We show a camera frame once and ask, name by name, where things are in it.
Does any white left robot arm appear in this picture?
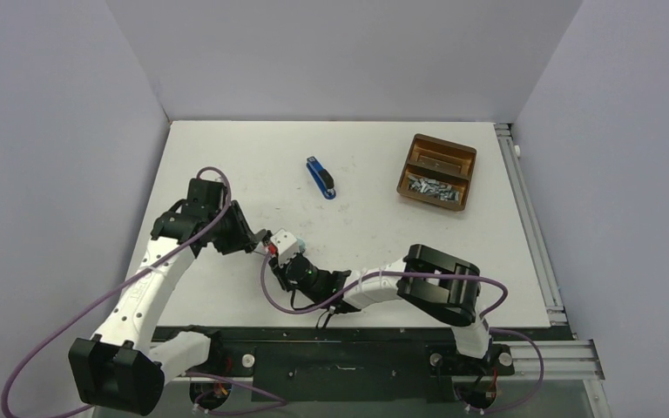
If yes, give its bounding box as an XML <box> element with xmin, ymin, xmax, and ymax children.
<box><xmin>68</xmin><ymin>178</ymin><xmax>266</xmax><ymax>416</ymax></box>

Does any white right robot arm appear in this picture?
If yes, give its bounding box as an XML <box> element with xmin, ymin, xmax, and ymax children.
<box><xmin>261</xmin><ymin>243</ymin><xmax>509</xmax><ymax>374</ymax></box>

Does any pile of staple strips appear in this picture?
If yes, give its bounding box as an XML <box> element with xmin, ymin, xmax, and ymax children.
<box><xmin>408</xmin><ymin>176</ymin><xmax>462</xmax><ymax>202</ymax></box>

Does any brown wooden tray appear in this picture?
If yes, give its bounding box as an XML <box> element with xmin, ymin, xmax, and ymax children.
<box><xmin>396</xmin><ymin>133</ymin><xmax>477</xmax><ymax>212</ymax></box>

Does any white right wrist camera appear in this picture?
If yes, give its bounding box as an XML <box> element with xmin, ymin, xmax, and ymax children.
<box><xmin>268</xmin><ymin>228</ymin><xmax>299</xmax><ymax>260</ymax></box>

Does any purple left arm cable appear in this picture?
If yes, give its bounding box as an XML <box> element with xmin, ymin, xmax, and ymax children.
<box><xmin>0</xmin><ymin>167</ymin><xmax>288</xmax><ymax>418</ymax></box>

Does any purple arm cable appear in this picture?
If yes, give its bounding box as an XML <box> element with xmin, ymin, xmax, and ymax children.
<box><xmin>259</xmin><ymin>253</ymin><xmax>545</xmax><ymax>416</ymax></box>
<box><xmin>0</xmin><ymin>167</ymin><xmax>288</xmax><ymax>418</ymax></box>

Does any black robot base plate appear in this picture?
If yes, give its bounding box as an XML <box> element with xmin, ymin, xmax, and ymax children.
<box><xmin>184</xmin><ymin>326</ymin><xmax>529</xmax><ymax>403</ymax></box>

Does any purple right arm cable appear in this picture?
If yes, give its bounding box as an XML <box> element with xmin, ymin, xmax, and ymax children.
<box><xmin>259</xmin><ymin>253</ymin><xmax>545</xmax><ymax>416</ymax></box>

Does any aluminium side rail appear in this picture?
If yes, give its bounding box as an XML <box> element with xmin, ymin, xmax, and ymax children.
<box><xmin>494</xmin><ymin>123</ymin><xmax>604</xmax><ymax>381</ymax></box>

